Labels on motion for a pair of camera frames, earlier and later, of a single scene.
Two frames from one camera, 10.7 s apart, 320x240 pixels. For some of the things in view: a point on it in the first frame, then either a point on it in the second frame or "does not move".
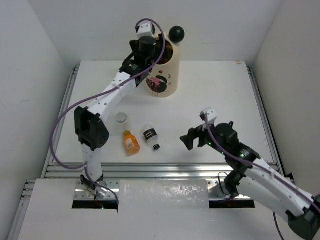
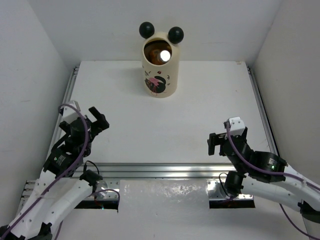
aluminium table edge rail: [144, 170] does not move
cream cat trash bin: [163, 80] does not move
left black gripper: [133, 46] → [88, 124]
